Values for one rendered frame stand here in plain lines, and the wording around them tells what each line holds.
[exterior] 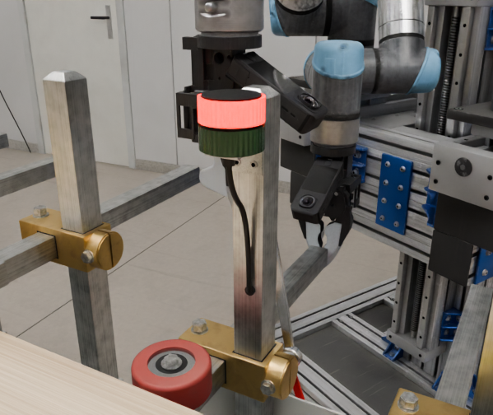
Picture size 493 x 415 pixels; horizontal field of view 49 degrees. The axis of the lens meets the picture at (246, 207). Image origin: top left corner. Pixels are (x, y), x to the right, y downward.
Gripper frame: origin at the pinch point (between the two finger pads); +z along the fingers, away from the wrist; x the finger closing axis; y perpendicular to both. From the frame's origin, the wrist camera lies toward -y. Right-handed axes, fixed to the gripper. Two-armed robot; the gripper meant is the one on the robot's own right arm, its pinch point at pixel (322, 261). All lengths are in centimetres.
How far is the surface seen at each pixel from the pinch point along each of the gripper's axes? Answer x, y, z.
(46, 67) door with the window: 309, 223, 12
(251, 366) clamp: -4.8, -34.4, -3.8
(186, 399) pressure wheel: -3.2, -44.5, -6.3
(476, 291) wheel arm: -24.4, -2.7, -2.5
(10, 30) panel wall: 340, 221, -13
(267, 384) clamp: -7.0, -34.8, -2.4
